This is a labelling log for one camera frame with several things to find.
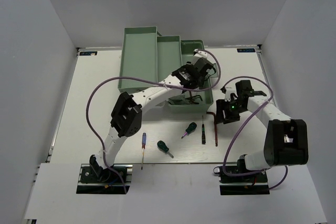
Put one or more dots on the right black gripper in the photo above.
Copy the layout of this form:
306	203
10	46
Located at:
220	105

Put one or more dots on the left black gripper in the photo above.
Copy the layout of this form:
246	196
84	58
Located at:
202	82

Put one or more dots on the large hex key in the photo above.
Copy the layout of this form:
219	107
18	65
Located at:
215	127

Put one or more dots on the dark green slim screwdriver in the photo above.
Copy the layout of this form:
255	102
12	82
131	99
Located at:
203	132

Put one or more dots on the angled hex key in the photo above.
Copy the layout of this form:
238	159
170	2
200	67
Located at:
194	99

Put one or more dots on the green stubby screwdriver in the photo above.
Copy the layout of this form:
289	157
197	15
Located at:
191	128
163	147

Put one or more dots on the green plastic toolbox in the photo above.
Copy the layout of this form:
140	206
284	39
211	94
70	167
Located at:
148	55

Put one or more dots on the blue red precision screwdriver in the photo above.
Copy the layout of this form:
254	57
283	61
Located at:
143	148

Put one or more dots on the long hex key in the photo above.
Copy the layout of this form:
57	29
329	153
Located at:
189	94

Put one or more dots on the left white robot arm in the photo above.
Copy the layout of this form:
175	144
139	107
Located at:
126	116

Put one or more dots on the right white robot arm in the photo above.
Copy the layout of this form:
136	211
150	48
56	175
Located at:
286	141

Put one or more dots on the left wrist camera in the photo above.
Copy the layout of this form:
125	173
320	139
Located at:
199	54

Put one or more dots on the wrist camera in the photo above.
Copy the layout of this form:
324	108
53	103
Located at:
229	93
199	54

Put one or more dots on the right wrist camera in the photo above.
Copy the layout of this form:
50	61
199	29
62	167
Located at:
229	93

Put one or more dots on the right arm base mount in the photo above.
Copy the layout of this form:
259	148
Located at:
256	184

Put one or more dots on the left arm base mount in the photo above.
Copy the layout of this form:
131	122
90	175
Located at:
109	184

